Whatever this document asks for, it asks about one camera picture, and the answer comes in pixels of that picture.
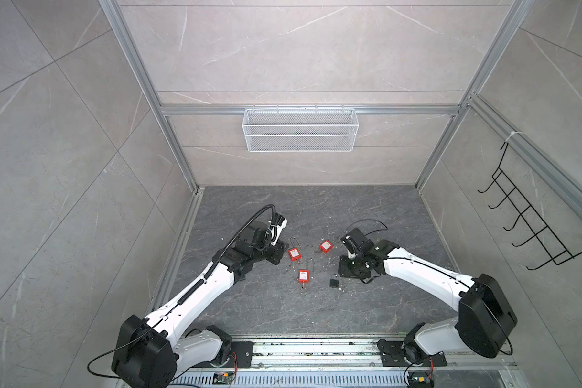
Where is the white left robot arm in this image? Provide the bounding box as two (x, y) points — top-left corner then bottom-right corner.
(111, 205), (288, 387)

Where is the aluminium frame left rail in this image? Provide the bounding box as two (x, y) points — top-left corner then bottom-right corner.
(147, 188), (205, 313)

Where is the white wire mesh basket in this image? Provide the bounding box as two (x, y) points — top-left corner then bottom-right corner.
(242, 108), (360, 153)

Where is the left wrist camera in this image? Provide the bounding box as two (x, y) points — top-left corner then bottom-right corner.
(268, 214), (287, 246)

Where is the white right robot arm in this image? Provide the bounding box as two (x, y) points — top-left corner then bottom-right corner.
(338, 228), (517, 364)

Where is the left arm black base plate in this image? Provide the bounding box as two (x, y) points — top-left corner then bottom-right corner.
(231, 341), (255, 368)

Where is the red padlock centre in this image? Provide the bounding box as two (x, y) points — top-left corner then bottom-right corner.
(288, 237), (302, 263)

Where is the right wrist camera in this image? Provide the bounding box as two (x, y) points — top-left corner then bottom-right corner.
(340, 228), (374, 258)

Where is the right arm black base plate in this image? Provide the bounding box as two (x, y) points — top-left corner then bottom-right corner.
(377, 339), (447, 367)

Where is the red padlock front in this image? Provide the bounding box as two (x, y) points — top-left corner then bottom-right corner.
(297, 262), (315, 295)

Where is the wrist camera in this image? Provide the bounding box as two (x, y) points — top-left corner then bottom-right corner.
(268, 214), (287, 246)
(340, 228), (374, 258)

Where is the red padlock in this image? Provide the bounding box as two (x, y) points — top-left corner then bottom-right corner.
(297, 262), (315, 295)
(288, 237), (302, 263)
(316, 239), (339, 254)

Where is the slotted cable duct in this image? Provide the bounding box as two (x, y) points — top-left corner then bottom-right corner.
(169, 370), (407, 387)

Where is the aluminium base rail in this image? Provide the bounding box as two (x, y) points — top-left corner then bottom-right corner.
(236, 333), (519, 373)

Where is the black wire hook rack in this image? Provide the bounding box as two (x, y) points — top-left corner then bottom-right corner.
(477, 142), (582, 272)

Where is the red padlock right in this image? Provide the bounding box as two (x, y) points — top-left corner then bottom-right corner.
(316, 239), (339, 254)

